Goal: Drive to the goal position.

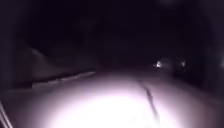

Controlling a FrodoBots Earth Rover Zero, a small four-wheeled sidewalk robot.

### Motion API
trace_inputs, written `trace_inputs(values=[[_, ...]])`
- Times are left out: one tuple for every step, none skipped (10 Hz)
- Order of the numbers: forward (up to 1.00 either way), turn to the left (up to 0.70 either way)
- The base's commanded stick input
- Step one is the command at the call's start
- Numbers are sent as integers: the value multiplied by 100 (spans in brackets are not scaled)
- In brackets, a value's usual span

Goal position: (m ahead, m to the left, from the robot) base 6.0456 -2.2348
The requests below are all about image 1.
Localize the grey asphalt path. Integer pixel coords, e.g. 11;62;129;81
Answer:
0;68;224;128

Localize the pale kerb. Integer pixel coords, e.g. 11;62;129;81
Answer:
31;69;98;90

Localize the vehicle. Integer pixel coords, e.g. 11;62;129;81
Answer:
153;56;188;73

